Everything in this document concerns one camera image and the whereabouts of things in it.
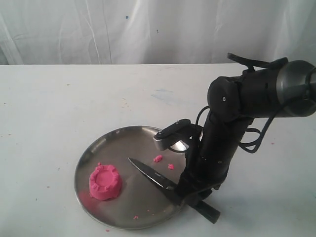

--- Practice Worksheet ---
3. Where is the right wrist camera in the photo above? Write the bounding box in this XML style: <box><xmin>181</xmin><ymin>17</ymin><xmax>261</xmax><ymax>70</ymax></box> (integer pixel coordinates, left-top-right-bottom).
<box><xmin>153</xmin><ymin>119</ymin><xmax>202</xmax><ymax>151</ymax></box>

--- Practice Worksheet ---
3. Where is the pink crumb near knife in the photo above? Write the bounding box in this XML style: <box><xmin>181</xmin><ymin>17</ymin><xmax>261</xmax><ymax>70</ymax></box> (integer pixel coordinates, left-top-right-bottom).
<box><xmin>153</xmin><ymin>155</ymin><xmax>163</xmax><ymax>162</ymax></box>

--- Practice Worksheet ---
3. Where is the white plastic backdrop sheet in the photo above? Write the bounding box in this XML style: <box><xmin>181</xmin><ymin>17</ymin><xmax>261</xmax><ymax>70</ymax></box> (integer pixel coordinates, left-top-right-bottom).
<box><xmin>0</xmin><ymin>0</ymin><xmax>316</xmax><ymax>64</ymax></box>

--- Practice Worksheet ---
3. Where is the pink clay lump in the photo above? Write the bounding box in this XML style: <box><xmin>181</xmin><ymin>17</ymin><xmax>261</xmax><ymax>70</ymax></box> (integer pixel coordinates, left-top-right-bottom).
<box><xmin>89</xmin><ymin>162</ymin><xmax>122</xmax><ymax>201</ymax></box>

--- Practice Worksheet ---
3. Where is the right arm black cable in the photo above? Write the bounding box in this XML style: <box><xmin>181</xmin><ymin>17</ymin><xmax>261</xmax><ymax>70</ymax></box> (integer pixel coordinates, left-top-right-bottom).
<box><xmin>196</xmin><ymin>106</ymin><xmax>292</xmax><ymax>153</ymax></box>

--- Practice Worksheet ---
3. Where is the round stainless steel plate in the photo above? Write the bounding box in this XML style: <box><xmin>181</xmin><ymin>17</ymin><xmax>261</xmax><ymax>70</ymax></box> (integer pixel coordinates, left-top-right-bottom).
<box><xmin>74</xmin><ymin>125</ymin><xmax>185</xmax><ymax>230</ymax></box>

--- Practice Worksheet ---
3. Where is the black knife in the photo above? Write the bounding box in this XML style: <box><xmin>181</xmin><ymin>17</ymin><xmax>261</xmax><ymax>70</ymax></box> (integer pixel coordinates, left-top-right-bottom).
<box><xmin>127</xmin><ymin>157</ymin><xmax>221</xmax><ymax>224</ymax></box>

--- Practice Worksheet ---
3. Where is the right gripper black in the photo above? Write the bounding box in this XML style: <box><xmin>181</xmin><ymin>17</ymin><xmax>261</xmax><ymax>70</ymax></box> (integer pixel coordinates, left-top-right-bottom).
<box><xmin>175</xmin><ymin>112</ymin><xmax>252</xmax><ymax>210</ymax></box>

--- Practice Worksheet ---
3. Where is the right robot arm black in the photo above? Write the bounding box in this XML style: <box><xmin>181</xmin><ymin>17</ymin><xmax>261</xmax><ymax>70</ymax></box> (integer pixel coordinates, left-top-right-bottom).
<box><xmin>175</xmin><ymin>60</ymin><xmax>316</xmax><ymax>206</ymax></box>

